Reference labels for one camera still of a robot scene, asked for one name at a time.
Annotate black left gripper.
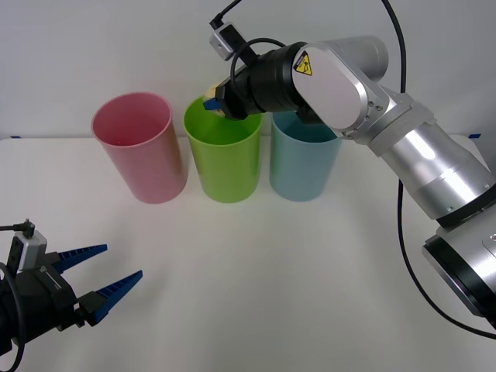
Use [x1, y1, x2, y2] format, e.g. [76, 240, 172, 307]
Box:
[15, 243, 143, 344]

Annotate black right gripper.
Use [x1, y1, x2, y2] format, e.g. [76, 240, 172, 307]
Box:
[202, 67, 257, 122]

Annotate green plastic bin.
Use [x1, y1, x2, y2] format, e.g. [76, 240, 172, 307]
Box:
[182, 92, 264, 204]

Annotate pink plastic bin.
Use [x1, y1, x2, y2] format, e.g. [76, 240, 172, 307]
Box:
[91, 91, 190, 205]

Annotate pale blue plastic bin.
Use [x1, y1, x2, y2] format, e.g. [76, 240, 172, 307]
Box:
[270, 110, 344, 204]

